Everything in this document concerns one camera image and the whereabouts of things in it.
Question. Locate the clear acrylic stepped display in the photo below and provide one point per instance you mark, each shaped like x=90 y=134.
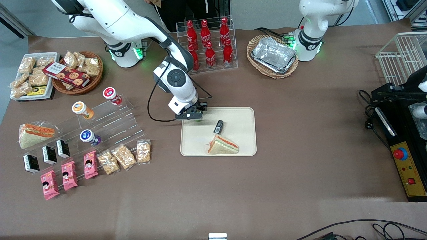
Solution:
x=113 y=126

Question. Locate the black sealing machine yellow panel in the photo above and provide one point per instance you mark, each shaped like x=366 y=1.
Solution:
x=403 y=136

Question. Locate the clear acrylic bottle rack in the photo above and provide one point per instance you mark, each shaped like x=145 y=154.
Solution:
x=217 y=71

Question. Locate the yellow snack packet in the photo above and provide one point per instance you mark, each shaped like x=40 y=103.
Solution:
x=36 y=91

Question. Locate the person in dark clothing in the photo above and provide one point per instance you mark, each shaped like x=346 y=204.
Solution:
x=186 y=11

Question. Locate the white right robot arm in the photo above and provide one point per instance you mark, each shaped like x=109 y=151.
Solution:
x=116 y=16

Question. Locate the black gum box with barcode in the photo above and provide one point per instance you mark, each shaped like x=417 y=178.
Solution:
x=218 y=127

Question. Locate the orange gum container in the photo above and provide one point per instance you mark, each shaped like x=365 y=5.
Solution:
x=81 y=109

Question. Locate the triangle sandwich unwrapped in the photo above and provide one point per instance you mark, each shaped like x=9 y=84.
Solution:
x=223 y=146

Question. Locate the round wicker basket with snacks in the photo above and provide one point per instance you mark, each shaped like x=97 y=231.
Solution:
x=95 y=83

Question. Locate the aluminium frame shelf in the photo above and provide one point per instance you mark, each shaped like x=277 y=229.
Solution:
x=407 y=8

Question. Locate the red emergency stop button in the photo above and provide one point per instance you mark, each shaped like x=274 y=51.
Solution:
x=399 y=153

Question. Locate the red cola bottle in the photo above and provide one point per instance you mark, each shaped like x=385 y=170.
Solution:
x=228 y=53
x=191 y=33
x=224 y=29
x=205 y=31
x=194 y=60
x=210 y=56

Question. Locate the clear bag of brown snacks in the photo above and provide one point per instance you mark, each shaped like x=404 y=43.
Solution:
x=70 y=59
x=39 y=78
x=108 y=163
x=21 y=90
x=124 y=156
x=80 y=57
x=45 y=61
x=18 y=81
x=143 y=151
x=26 y=64
x=91 y=66

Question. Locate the red rocker switch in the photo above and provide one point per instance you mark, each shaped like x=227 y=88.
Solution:
x=411 y=181

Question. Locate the clear plastic container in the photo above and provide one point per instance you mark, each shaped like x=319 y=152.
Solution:
x=419 y=125

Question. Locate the red cookie box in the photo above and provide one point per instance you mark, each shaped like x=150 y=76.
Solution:
x=66 y=75

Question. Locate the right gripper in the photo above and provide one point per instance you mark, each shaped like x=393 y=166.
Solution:
x=199 y=106

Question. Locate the white rectangular snack tray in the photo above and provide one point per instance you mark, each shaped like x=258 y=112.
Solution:
x=50 y=85

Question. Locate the wicker basket with foil trays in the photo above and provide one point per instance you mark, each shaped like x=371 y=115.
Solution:
x=257 y=68

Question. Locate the wrapped triangle sandwich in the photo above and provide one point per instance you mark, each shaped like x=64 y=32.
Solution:
x=35 y=135

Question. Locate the pink snack packet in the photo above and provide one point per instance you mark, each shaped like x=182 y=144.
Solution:
x=90 y=165
x=69 y=176
x=50 y=185

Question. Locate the purple gum container blue lid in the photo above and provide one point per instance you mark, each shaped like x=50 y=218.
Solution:
x=88 y=136

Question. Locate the cream plastic tray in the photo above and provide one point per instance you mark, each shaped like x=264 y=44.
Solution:
x=200 y=143

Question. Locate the dark metal frame bar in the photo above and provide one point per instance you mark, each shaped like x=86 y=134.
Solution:
x=13 y=21

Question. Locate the stacked aluminium foil trays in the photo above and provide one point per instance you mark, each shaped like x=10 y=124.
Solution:
x=273 y=55

